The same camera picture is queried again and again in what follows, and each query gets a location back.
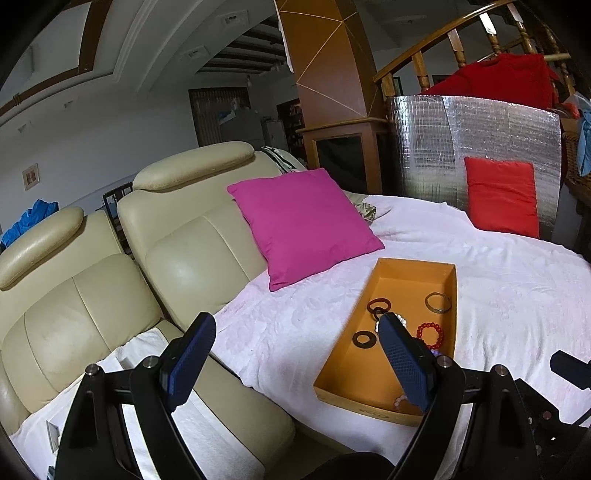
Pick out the red cloth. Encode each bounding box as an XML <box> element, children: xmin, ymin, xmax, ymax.
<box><xmin>422</xmin><ymin>53</ymin><xmax>561</xmax><ymax>109</ymax></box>

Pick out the white sofa towel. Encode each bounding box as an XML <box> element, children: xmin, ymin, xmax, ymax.
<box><xmin>9</xmin><ymin>318</ymin><xmax>269</xmax><ymax>480</ymax></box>

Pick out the dark wooden chair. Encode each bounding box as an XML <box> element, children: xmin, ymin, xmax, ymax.
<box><xmin>102</xmin><ymin>182</ymin><xmax>134</xmax><ymax>259</ymax></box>

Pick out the beige leather sofa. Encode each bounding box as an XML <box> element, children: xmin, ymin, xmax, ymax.
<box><xmin>0</xmin><ymin>141</ymin><xmax>305</xmax><ymax>480</ymax></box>

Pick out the striped cloth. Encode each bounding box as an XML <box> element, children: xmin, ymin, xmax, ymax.
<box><xmin>261</xmin><ymin>145</ymin><xmax>308</xmax><ymax>174</ymax></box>

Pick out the orange box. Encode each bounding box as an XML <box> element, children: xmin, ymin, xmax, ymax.
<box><xmin>313</xmin><ymin>257</ymin><xmax>459</xmax><ymax>428</ymax></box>

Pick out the blue cloth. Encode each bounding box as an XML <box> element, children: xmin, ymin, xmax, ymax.
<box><xmin>576</xmin><ymin>108</ymin><xmax>591</xmax><ymax>177</ymax></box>

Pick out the metal bangle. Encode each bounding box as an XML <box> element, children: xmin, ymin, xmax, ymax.
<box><xmin>425</xmin><ymin>292</ymin><xmax>453</xmax><ymax>315</ymax></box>

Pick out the white towel blanket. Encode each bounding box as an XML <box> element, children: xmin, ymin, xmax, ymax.
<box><xmin>210</xmin><ymin>194</ymin><xmax>591</xmax><ymax>457</ymax></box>

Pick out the blue garment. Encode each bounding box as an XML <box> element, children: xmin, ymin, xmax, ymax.
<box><xmin>0</xmin><ymin>199</ymin><xmax>61</xmax><ymax>250</ymax></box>

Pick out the red pillow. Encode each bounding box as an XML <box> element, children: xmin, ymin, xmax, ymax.
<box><xmin>464</xmin><ymin>157</ymin><xmax>541</xmax><ymax>239</ymax></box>

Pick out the wicker basket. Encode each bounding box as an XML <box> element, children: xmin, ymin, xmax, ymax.
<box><xmin>561</xmin><ymin>117</ymin><xmax>591</xmax><ymax>204</ymax></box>

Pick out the white refrigerator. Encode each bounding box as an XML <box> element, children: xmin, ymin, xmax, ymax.
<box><xmin>261</xmin><ymin>117</ymin><xmax>289</xmax><ymax>153</ymax></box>

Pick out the patterned cloth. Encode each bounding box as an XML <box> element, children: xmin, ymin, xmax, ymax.
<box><xmin>355</xmin><ymin>198</ymin><xmax>393</xmax><ymax>224</ymax></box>

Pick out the wooden cabinet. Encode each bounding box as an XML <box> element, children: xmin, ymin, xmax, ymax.
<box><xmin>295</xmin><ymin>117</ymin><xmax>389</xmax><ymax>195</ymax></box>

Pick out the wooden stair railing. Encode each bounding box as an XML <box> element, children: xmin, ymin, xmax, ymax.
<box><xmin>373</xmin><ymin>0</ymin><xmax>578</xmax><ymax>97</ymax></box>

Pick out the white bead bracelet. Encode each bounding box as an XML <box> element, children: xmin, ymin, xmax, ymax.
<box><xmin>375</xmin><ymin>314</ymin><xmax>411</xmax><ymax>335</ymax></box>

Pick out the dark bookshelf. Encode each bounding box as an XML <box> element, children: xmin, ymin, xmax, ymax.
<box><xmin>277</xmin><ymin>98</ymin><xmax>305</xmax><ymax>158</ymax></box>

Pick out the pink pillow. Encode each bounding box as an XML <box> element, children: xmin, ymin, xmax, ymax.
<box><xmin>226</xmin><ymin>168</ymin><xmax>386</xmax><ymax>292</ymax></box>

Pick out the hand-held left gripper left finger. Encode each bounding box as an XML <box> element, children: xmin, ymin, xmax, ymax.
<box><xmin>55</xmin><ymin>312</ymin><xmax>218</xmax><ymax>480</ymax></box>

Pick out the wooden pillar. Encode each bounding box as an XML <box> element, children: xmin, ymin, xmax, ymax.
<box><xmin>274</xmin><ymin>0</ymin><xmax>389</xmax><ymax>125</ymax></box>

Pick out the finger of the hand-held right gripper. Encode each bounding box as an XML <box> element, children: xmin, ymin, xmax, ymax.
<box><xmin>549</xmin><ymin>351</ymin><xmax>591</xmax><ymax>386</ymax></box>

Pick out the silver foil insulation sheet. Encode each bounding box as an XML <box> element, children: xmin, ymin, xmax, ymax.
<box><xmin>385</xmin><ymin>95</ymin><xmax>563</xmax><ymax>241</ymax></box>

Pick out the red bead bracelet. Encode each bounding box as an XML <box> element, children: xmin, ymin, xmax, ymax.
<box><xmin>416</xmin><ymin>322</ymin><xmax>445</xmax><ymax>350</ymax></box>

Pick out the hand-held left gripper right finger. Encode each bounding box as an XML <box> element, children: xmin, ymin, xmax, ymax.
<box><xmin>378</xmin><ymin>312</ymin><xmax>559</xmax><ymax>480</ymax></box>

